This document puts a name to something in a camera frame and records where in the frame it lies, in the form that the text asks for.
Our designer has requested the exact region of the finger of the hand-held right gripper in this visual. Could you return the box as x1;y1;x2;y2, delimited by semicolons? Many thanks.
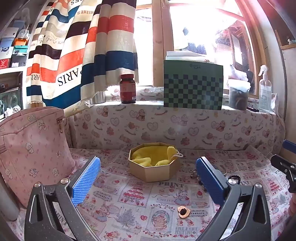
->
282;140;296;154
270;154;296;193

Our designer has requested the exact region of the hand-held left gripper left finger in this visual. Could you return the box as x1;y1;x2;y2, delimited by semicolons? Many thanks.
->
24;156;102;241

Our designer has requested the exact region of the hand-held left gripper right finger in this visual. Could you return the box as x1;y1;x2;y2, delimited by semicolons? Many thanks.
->
196;156;271;241

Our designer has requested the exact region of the gold octagonal box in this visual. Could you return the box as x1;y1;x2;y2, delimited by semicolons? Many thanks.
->
128;143;181;183

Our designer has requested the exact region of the gold heart brooch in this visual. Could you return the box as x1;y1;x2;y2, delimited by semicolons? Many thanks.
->
177;206;190;219

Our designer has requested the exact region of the pink bear print bag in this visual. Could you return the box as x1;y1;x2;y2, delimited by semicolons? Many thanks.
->
0;107;77;208

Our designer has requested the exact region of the clear spray bottle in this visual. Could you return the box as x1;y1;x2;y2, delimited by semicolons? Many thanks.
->
258;65;273;112

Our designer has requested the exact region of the yellow cloth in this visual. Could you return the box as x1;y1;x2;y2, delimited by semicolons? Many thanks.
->
131;146;178;167

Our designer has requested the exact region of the printed tablecloth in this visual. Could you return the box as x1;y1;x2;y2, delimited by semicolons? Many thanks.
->
7;146;294;241

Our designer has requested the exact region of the jar with dark contents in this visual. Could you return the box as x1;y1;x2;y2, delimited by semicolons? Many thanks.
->
228;79;251;110

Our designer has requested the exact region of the bear print sill cloth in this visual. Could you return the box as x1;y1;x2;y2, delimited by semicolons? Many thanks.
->
67;86;286;153

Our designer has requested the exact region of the metal cup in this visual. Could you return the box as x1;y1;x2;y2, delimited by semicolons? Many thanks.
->
90;91;106;105

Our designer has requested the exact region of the white crumpled bag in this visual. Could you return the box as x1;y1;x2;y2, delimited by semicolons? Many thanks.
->
228;64;253;81

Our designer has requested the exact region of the green checkered box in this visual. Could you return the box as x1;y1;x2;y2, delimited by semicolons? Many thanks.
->
163;60;224;111

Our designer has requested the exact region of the brown bottle with red cap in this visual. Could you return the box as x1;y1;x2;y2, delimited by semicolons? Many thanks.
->
120;74;136;104

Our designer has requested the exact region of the white flat box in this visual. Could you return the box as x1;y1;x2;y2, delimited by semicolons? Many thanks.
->
165;51;216;64

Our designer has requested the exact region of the striped curtain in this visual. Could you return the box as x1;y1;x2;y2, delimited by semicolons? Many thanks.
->
26;0;139;109

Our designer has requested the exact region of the group of assorted boxes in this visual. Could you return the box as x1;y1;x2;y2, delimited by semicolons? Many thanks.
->
0;20;30;69

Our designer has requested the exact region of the wooden window frame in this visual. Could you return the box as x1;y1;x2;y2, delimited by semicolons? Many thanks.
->
136;0;266;95

